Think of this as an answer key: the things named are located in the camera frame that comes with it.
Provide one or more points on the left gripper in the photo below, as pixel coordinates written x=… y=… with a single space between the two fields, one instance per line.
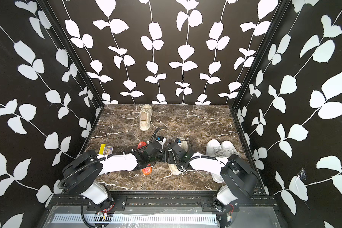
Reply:
x=164 y=155

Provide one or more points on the white vented rail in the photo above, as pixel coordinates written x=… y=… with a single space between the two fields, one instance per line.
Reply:
x=200 y=219

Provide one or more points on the white sneaker outer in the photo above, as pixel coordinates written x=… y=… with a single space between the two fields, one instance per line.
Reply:
x=227 y=149

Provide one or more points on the beige sneaker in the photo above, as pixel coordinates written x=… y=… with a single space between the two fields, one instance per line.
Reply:
x=171 y=162
x=145 y=117

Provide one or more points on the white sneaker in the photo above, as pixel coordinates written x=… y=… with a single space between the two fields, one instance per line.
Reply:
x=227 y=149
x=213 y=148

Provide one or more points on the colourful card box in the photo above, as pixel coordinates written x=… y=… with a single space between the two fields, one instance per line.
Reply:
x=108 y=150

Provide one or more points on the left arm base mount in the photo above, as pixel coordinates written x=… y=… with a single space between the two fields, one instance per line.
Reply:
x=112 y=203

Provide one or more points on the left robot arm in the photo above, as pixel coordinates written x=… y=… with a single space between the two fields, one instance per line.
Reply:
x=79 y=177

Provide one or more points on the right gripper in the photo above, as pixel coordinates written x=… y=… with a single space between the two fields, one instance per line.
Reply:
x=170 y=158

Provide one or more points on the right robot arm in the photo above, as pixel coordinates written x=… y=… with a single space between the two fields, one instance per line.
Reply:
x=239 y=178

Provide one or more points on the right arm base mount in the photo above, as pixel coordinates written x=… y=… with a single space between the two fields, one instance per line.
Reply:
x=212 y=204

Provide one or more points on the white sneaker inner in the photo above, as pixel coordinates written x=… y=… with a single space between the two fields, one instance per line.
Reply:
x=213 y=148

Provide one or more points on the red insole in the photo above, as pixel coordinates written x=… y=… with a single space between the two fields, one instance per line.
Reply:
x=148 y=169

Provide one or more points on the yellow card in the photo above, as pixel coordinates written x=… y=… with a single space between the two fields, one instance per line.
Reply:
x=102 y=148

